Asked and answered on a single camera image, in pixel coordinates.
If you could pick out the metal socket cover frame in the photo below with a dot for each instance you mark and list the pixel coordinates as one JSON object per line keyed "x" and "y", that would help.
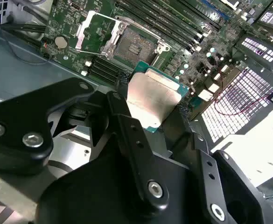
{"x": 79, "y": 40}

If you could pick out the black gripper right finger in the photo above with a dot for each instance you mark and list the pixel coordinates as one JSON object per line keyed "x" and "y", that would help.
{"x": 211, "y": 177}

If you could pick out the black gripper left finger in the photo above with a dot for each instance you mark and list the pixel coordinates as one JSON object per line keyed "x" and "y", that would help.
{"x": 17, "y": 121}

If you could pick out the silver CPU with green edge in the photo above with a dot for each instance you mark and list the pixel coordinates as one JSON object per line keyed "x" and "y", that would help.
{"x": 150, "y": 100}

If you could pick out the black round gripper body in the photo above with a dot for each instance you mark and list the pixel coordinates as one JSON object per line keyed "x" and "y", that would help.
{"x": 92, "y": 198}

